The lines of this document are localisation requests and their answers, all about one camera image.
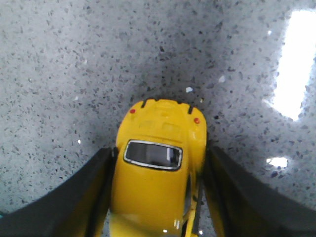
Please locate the yellow toy beetle car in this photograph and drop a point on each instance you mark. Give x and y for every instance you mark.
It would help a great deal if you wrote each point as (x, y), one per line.
(156, 188)

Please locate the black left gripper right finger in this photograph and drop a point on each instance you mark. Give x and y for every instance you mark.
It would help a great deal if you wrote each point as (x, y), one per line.
(242, 206)

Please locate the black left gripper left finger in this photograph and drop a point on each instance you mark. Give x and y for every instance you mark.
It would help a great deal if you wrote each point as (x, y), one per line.
(77, 208)

